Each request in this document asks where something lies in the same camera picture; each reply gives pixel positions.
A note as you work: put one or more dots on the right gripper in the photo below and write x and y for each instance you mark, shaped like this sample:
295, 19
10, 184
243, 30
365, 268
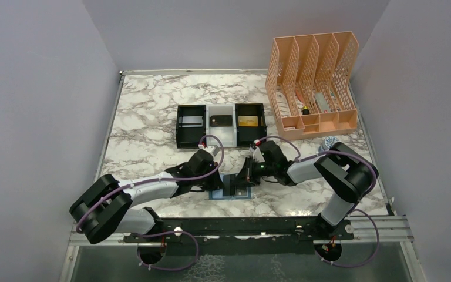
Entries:
246, 177

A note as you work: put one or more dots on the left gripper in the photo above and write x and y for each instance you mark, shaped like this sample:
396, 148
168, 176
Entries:
216, 183

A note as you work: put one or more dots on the blue card holder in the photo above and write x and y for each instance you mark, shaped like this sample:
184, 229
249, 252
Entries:
218, 194

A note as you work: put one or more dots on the black credit card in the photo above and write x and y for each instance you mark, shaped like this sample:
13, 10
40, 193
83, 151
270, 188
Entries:
242, 192
221, 121
229, 187

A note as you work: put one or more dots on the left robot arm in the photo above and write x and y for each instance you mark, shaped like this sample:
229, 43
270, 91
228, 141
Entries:
107, 206

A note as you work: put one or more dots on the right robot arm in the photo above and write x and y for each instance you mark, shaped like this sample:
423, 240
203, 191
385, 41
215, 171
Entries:
350, 176

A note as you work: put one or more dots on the white magnetic stripe card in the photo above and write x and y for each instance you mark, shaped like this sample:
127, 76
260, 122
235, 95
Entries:
191, 121

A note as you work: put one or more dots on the black white card tray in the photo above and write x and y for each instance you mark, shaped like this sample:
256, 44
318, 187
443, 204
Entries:
236, 125

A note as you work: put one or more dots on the gold credit card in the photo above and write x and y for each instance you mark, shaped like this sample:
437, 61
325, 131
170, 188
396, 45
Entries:
248, 121

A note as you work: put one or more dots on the white labelled box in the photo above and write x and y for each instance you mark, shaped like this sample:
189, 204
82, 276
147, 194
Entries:
283, 106

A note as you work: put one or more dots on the yellow tipped marker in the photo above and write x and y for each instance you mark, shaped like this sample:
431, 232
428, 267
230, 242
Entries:
305, 110

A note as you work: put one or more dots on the orange file organizer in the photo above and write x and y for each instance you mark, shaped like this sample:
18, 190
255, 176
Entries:
303, 65

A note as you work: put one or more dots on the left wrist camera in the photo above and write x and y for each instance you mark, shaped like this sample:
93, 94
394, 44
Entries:
213, 150

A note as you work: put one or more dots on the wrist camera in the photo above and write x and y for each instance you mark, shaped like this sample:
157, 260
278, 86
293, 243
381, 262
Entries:
256, 153
213, 150

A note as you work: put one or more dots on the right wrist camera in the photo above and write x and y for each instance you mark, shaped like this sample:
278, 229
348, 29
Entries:
256, 153

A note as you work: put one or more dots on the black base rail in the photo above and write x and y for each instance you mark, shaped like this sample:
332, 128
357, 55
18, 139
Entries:
239, 236

